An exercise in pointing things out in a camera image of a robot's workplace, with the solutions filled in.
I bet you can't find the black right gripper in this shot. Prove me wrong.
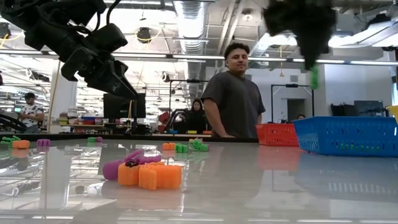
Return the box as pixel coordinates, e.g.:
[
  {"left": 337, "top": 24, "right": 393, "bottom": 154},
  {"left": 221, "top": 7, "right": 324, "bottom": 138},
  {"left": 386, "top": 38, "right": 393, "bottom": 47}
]
[{"left": 292, "top": 0, "right": 337, "bottom": 71}]

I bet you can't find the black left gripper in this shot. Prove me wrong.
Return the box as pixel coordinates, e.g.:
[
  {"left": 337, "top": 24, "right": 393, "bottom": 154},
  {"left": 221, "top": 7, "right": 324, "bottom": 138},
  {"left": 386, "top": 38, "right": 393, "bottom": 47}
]
[{"left": 60, "top": 46, "right": 139, "bottom": 100}]

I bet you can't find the green and purple toy cluster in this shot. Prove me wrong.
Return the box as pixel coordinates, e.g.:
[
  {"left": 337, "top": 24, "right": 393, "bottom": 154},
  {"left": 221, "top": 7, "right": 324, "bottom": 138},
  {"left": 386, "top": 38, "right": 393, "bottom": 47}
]
[{"left": 188, "top": 139, "right": 210, "bottom": 152}]

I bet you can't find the black monitor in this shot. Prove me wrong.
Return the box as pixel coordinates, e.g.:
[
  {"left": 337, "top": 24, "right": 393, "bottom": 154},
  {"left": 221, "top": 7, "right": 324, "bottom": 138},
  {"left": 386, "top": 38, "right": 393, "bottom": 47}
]
[{"left": 103, "top": 92, "right": 147, "bottom": 119}]

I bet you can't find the shelf with coloured boxes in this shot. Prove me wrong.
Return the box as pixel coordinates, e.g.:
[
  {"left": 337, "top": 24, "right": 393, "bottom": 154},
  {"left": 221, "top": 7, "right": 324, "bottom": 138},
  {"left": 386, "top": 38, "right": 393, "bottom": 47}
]
[{"left": 58, "top": 108, "right": 105, "bottom": 128}]

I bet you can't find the white building column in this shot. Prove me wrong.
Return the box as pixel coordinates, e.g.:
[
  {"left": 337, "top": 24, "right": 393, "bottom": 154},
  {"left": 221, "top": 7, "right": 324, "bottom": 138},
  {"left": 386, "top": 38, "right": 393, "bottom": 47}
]
[{"left": 50, "top": 60, "right": 78, "bottom": 134}]

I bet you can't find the black ceiling device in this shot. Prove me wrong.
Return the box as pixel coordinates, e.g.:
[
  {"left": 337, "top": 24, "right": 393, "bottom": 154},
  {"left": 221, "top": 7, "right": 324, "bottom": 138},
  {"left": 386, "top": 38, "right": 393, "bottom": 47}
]
[{"left": 136, "top": 27, "right": 152, "bottom": 44}]

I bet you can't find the black background equipment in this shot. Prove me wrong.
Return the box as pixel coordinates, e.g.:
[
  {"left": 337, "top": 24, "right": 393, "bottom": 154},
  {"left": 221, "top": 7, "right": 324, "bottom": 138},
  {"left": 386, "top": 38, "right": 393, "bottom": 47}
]
[{"left": 330, "top": 103, "right": 358, "bottom": 118}]

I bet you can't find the dark screen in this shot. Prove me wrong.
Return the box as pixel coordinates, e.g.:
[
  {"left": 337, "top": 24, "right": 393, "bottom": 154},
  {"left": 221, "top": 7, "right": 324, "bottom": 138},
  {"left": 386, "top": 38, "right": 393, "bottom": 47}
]
[{"left": 353, "top": 100, "right": 386, "bottom": 118}]

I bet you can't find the red plastic basket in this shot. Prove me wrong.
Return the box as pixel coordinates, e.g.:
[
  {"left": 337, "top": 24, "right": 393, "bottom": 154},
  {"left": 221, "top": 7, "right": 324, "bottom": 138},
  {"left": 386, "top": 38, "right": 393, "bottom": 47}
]
[{"left": 255, "top": 123, "right": 300, "bottom": 147}]

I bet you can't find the blue plastic basket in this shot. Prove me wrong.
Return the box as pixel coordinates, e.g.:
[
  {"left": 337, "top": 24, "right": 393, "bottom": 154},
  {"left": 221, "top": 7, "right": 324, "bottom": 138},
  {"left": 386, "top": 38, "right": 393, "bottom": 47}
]
[{"left": 292, "top": 116, "right": 398, "bottom": 157}]

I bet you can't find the long LED light bar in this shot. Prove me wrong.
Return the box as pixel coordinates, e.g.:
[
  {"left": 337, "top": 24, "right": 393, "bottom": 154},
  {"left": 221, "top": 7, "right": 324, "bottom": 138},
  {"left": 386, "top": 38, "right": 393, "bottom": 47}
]
[{"left": 0, "top": 49, "right": 398, "bottom": 67}]

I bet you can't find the yellow plastic basket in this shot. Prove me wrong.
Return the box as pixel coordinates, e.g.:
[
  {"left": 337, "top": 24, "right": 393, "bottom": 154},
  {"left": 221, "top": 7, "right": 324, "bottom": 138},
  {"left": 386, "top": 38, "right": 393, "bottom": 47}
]
[{"left": 386, "top": 105, "right": 398, "bottom": 121}]

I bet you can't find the black metal frame rig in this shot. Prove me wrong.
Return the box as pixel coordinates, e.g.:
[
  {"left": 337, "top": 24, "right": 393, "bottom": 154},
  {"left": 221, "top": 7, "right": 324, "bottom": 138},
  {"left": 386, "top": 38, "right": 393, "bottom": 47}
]
[
  {"left": 169, "top": 79, "right": 210, "bottom": 134},
  {"left": 271, "top": 83, "right": 315, "bottom": 124}
]

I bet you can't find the yellow ceiling drop cord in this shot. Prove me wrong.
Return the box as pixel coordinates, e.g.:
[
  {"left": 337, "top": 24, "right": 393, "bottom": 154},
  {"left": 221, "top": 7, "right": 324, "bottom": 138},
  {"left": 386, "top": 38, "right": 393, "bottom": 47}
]
[{"left": 279, "top": 45, "right": 285, "bottom": 78}]

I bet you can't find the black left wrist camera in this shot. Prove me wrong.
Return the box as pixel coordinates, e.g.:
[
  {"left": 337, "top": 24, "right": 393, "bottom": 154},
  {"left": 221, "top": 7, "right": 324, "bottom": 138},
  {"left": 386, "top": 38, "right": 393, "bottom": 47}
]
[{"left": 85, "top": 23, "right": 129, "bottom": 54}]

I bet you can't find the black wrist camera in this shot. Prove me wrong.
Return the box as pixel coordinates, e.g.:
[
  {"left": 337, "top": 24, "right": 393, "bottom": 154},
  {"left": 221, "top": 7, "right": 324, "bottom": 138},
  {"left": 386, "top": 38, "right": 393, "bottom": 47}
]
[
  {"left": 85, "top": 23, "right": 129, "bottom": 54},
  {"left": 262, "top": 4, "right": 295, "bottom": 37}
]

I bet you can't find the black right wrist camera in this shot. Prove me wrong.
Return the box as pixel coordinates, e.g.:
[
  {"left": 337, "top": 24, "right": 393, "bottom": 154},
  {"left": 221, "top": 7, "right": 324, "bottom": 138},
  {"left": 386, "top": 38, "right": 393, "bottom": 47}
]
[{"left": 262, "top": 4, "right": 295, "bottom": 37}]

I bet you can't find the yellow hanging cable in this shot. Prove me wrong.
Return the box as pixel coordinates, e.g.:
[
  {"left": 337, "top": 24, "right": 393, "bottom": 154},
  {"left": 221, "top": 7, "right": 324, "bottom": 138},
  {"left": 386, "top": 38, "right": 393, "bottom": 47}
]
[{"left": 46, "top": 60, "right": 62, "bottom": 134}]

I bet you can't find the silver round air duct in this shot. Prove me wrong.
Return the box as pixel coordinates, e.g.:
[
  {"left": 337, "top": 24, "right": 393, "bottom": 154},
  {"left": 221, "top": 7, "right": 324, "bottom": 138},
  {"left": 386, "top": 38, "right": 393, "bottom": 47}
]
[{"left": 173, "top": 0, "right": 208, "bottom": 108}]

